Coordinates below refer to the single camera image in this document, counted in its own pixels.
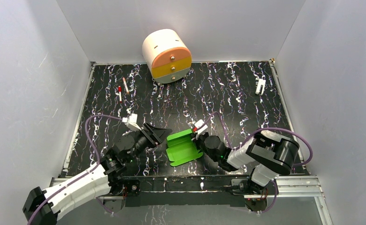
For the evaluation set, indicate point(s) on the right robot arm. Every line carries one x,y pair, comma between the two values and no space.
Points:
275,154

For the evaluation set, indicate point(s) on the green paper box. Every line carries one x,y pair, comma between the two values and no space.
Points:
181,149

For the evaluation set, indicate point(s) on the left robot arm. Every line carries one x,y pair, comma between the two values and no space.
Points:
47,206

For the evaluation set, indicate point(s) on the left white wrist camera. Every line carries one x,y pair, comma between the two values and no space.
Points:
131,122

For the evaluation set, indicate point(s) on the round three-drawer storage cabinet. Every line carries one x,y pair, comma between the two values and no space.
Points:
166,55

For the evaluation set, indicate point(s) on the small white plastic clip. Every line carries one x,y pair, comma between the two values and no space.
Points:
260,87

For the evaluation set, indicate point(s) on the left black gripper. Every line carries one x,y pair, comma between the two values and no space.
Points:
150,134

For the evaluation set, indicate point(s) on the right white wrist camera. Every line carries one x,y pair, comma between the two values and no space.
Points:
200,127

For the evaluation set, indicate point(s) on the pink marker pen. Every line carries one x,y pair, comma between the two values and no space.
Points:
125,85

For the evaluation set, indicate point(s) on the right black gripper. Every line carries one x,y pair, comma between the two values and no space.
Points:
196,141

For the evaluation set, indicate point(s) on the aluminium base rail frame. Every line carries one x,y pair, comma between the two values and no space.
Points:
218,190

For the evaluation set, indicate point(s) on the red capped marker pen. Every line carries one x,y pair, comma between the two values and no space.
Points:
120,94

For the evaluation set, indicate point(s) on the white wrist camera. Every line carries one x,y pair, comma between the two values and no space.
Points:
200,127
131,122

